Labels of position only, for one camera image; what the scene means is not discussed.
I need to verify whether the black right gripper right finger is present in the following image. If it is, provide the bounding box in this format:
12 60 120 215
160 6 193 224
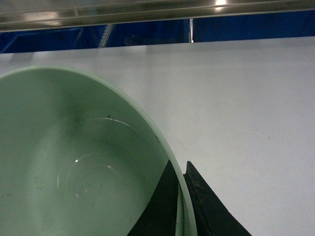
184 161 250 236

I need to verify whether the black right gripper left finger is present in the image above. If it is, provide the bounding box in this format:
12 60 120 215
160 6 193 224
128 161 178 236

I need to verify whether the stainless steel shelf frame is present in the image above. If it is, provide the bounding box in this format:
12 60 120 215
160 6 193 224
0 0 315 32

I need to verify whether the green bowl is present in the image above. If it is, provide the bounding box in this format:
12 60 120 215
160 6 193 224
0 66 197 236

